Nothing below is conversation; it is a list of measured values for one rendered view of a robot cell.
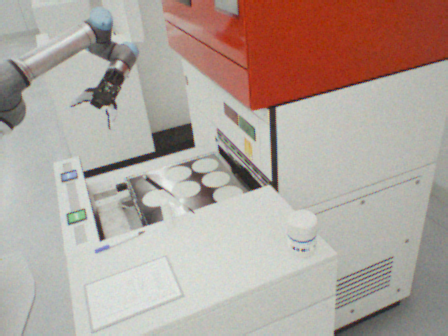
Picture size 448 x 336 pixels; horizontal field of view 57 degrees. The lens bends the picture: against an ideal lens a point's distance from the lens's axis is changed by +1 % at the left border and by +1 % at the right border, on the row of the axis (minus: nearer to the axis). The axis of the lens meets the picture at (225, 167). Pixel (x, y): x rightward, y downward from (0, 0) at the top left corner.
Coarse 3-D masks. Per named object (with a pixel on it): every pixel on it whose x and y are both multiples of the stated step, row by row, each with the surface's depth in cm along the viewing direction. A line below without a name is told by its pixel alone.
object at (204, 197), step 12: (204, 156) 160; (216, 156) 159; (168, 168) 155; (216, 168) 151; (132, 180) 150; (144, 180) 150; (156, 180) 149; (192, 180) 146; (144, 192) 143; (204, 192) 139; (144, 204) 136; (192, 204) 134; (204, 204) 134; (144, 216) 131; (156, 216) 131
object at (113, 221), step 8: (120, 208) 139; (104, 216) 136; (112, 216) 136; (120, 216) 136; (104, 224) 133; (112, 224) 132; (120, 224) 132; (104, 232) 129; (112, 232) 129; (120, 232) 129
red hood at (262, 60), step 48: (192, 0) 132; (240, 0) 100; (288, 0) 102; (336, 0) 108; (384, 0) 114; (432, 0) 120; (192, 48) 147; (240, 48) 108; (288, 48) 109; (336, 48) 115; (384, 48) 121; (432, 48) 129; (240, 96) 117; (288, 96) 116
